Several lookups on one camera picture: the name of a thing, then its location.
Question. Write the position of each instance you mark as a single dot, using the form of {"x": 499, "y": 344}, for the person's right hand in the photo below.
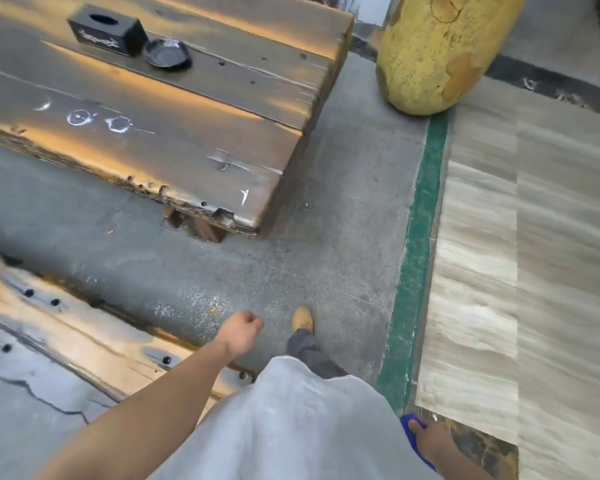
{"x": 439, "y": 442}

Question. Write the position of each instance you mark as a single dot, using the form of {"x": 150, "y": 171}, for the person's left hand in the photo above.
{"x": 240, "y": 333}

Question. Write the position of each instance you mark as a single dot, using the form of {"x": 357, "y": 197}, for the person's right thumb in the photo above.
{"x": 418, "y": 428}

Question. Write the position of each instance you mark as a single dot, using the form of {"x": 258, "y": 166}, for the person's left fingers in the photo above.
{"x": 253, "y": 322}

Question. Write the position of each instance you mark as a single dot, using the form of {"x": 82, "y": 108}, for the blue cloth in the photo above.
{"x": 411, "y": 438}

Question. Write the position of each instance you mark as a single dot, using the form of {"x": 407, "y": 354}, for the person's left forearm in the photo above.
{"x": 150, "y": 419}

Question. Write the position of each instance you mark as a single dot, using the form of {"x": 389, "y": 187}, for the person's right forearm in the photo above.
{"x": 467, "y": 468}

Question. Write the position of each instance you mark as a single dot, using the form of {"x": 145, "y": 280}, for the tan shoe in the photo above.
{"x": 303, "y": 319}

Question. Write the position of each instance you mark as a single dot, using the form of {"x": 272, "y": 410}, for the dark grey trouser leg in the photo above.
{"x": 312, "y": 355}

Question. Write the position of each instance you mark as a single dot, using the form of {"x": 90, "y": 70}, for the white shirt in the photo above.
{"x": 290, "y": 429}

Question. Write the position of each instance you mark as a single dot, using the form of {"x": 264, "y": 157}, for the pale wood veneer sheet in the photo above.
{"x": 570, "y": 294}
{"x": 475, "y": 294}

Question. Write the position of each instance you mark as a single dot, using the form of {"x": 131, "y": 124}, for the dark wooden bench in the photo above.
{"x": 45, "y": 354}

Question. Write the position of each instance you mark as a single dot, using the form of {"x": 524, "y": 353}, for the dark wooden plank table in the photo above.
{"x": 180, "y": 124}

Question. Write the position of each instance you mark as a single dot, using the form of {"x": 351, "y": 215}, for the black round ashtray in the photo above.
{"x": 166, "y": 53}

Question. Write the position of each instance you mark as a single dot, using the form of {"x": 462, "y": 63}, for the large yellow ceramic pot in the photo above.
{"x": 430, "y": 54}

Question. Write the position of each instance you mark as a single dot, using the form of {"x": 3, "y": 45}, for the black tissue box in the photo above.
{"x": 105, "y": 30}

